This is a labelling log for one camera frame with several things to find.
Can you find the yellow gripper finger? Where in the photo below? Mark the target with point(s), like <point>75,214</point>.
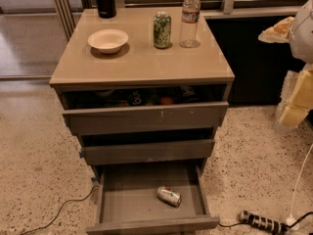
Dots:
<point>278,33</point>
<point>296,100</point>

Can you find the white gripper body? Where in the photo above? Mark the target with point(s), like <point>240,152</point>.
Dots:
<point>303,36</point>

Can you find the silver 7up can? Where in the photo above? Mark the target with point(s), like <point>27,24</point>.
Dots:
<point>169,196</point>

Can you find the grey middle drawer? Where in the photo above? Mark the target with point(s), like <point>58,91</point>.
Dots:
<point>144,147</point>

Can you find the grey drawer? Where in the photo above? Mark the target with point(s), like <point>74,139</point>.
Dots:
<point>128,202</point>
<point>86,113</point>
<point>144,147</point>

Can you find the green soda can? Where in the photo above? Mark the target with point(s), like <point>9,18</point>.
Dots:
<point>162,30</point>

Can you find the grey drawer cabinet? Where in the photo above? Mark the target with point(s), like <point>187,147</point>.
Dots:
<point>187,75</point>

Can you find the grey bottom drawer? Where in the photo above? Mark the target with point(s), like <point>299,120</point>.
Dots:
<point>128,202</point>

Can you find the grey top drawer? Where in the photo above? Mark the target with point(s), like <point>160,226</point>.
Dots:
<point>86,113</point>

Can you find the clear plastic water bottle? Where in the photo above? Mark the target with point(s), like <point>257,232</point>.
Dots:
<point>189,23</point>

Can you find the white plug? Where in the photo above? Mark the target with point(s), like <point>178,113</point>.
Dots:
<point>290,221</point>

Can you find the black power strip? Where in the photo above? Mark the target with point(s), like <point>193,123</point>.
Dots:
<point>262,223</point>

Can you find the orange fruit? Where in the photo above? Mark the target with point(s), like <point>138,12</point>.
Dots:
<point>165,100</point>

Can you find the dark snack bag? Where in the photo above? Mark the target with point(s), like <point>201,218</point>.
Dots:
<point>139,97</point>

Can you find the white bowl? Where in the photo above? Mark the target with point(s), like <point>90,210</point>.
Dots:
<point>108,41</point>

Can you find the black thermos bottle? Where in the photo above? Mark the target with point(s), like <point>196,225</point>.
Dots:
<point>106,8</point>

